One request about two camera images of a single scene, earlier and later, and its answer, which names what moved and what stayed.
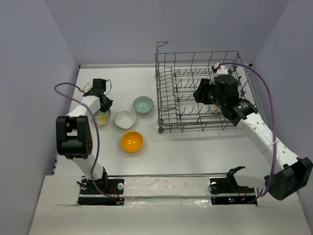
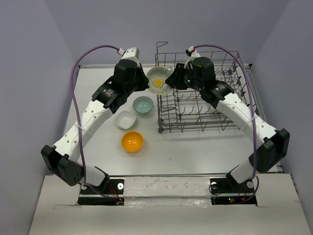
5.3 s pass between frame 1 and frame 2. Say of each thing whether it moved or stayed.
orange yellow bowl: stayed
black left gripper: moved
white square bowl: stayed
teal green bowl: stayed
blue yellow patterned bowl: moved
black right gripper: moved
